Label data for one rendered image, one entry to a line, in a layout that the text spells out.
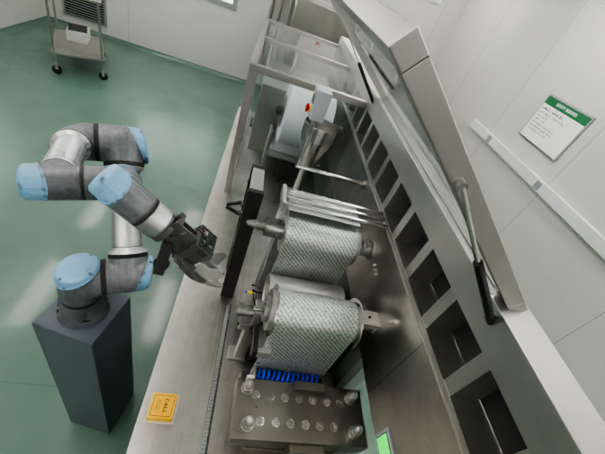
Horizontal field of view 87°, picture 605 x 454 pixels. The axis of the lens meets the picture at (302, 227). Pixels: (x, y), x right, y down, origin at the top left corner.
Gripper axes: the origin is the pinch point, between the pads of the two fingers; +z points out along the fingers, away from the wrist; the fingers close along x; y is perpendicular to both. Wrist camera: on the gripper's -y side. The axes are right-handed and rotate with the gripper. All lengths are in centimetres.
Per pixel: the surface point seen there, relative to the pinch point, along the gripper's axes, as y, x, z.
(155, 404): -37.1, -16.7, 19.4
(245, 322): -7.8, 1.0, 21.3
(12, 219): -196, 125, -26
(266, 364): -8.4, -7.2, 33.7
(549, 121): 199, 247, 200
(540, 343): 60, -27, 21
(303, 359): 2.8, -7.1, 38.0
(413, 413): 31, -28, 38
